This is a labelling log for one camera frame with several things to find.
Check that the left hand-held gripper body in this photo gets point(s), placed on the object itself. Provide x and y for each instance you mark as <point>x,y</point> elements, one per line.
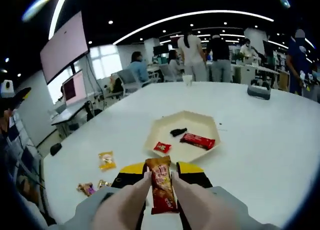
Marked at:
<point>6,88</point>

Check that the gold purple food packet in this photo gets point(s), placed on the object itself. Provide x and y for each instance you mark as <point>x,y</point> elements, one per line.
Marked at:
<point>85,189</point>

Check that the black computer mouse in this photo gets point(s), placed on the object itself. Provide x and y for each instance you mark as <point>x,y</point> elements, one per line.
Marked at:
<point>56,149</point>

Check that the white laptop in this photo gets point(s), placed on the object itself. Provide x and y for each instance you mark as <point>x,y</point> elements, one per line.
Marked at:
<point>75,89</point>

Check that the pink food tongs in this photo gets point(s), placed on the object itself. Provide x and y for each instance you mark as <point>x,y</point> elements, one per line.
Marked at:
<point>120,207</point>

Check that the yellow cake food packet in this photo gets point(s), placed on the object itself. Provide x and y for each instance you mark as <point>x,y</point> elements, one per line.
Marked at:
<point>107,161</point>

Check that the white office desk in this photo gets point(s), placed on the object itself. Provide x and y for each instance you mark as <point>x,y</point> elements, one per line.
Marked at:
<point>250,72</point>

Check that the black food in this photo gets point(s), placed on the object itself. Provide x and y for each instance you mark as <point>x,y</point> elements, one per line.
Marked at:
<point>178,131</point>

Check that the orange brown food bar packet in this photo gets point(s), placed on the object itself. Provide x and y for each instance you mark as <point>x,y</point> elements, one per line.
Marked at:
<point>162,185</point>

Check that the beige hexagonal container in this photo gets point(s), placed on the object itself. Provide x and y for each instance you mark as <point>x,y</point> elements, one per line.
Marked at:
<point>162,129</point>

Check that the white paper cup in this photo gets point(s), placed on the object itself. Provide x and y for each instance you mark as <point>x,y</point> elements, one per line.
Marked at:
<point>187,80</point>

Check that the large display screen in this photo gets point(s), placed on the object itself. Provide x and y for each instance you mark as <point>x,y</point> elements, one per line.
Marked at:
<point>65,47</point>

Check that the person's left hand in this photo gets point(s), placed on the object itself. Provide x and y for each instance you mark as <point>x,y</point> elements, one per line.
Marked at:
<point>6,122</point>

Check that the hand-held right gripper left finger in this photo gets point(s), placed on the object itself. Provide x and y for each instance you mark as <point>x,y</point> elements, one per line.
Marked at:
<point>125,181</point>

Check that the curved ceiling light strip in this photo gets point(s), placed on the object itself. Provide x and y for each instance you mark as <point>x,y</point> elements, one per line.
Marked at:
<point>195,12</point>
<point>57,10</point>

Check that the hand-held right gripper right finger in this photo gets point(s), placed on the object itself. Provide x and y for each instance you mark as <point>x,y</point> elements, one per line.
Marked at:
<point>197,180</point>

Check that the green potted plant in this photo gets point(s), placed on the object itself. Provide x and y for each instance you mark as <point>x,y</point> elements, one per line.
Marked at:
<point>240,57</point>

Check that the small red candy food packet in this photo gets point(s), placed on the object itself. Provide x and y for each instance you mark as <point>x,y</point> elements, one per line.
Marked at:
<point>162,147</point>

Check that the white office chair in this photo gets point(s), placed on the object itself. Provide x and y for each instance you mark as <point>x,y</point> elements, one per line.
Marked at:
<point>166,73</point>
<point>127,79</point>

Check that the dark red food bar packet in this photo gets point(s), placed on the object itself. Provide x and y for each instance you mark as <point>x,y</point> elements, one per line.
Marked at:
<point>197,141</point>

